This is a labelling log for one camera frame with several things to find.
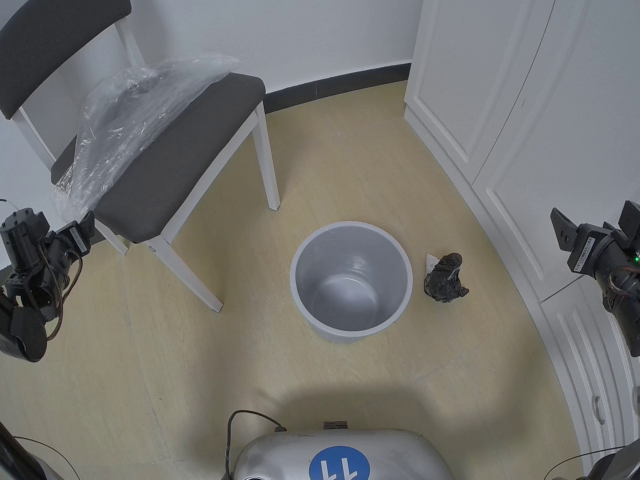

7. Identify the white chair with grey seat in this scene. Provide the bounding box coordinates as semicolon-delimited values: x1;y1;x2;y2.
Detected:
0;0;281;314

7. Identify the white trash bin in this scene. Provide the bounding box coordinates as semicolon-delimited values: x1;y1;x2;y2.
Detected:
290;220;414;344

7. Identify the white wardrobe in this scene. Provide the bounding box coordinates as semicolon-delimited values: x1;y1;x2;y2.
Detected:
404;0;640;464

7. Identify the black cable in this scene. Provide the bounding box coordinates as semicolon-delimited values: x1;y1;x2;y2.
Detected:
226;410;288;476

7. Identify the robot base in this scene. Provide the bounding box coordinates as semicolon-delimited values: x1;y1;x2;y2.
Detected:
234;420;456;480

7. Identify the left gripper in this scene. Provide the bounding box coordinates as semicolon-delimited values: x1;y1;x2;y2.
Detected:
47;209;96;269

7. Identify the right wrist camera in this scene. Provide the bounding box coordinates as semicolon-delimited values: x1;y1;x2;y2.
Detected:
602;200;640;244

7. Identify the clear plastic bag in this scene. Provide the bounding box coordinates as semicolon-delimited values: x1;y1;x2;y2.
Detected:
51;54;244;221

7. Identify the black plastic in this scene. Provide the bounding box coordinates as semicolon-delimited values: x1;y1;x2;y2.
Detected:
424;251;471;306

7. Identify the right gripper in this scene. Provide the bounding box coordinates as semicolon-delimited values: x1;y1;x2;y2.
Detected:
550;207;634;282

